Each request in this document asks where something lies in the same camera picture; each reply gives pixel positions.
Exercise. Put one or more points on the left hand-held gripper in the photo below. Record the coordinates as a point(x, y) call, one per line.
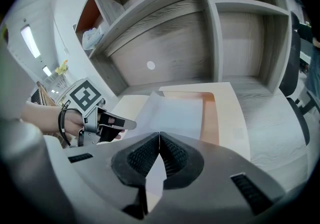
point(85, 98)

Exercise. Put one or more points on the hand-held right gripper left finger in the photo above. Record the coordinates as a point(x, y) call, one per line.
point(100, 168)

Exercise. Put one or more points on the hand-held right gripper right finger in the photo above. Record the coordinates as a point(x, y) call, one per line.
point(215, 180)

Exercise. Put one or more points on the white sheet of paper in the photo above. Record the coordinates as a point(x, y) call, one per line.
point(175, 115)

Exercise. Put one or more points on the person's left forearm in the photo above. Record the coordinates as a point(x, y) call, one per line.
point(47, 118)

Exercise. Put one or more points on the white round sticker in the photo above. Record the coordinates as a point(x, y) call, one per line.
point(150, 65)

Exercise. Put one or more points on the brown wooden rack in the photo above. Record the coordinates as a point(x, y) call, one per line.
point(45, 95)

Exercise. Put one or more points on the yellow flower bunch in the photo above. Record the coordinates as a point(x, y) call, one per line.
point(62, 67)

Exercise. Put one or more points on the small ceiling light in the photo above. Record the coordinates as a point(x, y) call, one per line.
point(47, 70)

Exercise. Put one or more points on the white plastic bag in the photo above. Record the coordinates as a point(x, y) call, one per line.
point(92, 38)

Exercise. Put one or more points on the grey wooden shelf unit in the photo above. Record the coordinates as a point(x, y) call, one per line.
point(175, 38)

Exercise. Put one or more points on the long ceiling light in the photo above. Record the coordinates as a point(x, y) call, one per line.
point(30, 41)

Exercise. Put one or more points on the black office chair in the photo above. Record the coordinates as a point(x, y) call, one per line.
point(292, 68)

